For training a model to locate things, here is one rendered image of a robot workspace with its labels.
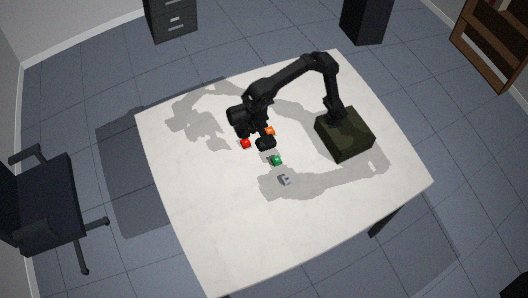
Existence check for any orange block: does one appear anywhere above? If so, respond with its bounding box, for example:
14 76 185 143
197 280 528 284
264 126 275 135

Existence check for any red block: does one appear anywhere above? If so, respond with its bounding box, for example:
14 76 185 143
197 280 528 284
240 138 251 149

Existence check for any green block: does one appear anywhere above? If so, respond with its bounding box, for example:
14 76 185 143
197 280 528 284
270 155 282 167

